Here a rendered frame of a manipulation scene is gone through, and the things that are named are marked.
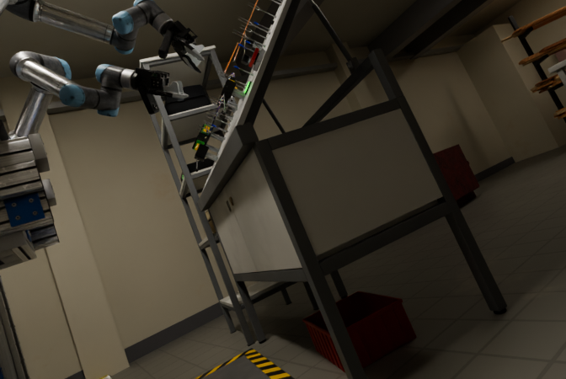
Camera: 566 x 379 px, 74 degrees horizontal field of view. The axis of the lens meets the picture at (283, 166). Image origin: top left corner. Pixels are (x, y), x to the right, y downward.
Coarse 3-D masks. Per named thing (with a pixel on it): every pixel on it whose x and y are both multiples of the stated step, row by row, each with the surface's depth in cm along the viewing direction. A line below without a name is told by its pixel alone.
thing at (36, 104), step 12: (48, 60) 155; (60, 60) 161; (60, 72) 159; (36, 96) 161; (48, 96) 163; (24, 108) 163; (36, 108) 163; (24, 120) 164; (36, 120) 166; (12, 132) 167; (24, 132) 166; (36, 132) 170
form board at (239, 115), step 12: (288, 0) 131; (276, 24) 127; (276, 36) 125; (264, 48) 149; (264, 60) 121; (252, 72) 194; (252, 84) 122; (252, 96) 116; (240, 108) 144; (240, 120) 113; (228, 132) 170
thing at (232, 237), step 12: (216, 204) 192; (228, 204) 168; (216, 216) 202; (228, 216) 176; (216, 228) 213; (228, 228) 185; (240, 228) 163; (228, 240) 194; (240, 240) 170; (228, 252) 204; (240, 252) 178; (240, 264) 187; (252, 264) 164
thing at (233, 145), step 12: (240, 132) 112; (252, 132) 113; (228, 144) 124; (240, 144) 113; (252, 144) 114; (228, 156) 128; (240, 156) 123; (216, 168) 149; (228, 168) 134; (216, 180) 156; (228, 180) 157; (204, 192) 190; (216, 192) 174; (204, 204) 201
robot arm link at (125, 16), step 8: (128, 8) 143; (136, 8) 143; (120, 16) 139; (128, 16) 140; (136, 16) 142; (144, 16) 144; (120, 24) 139; (128, 24) 140; (136, 24) 143; (144, 24) 147; (120, 32) 142; (128, 32) 143; (136, 32) 147
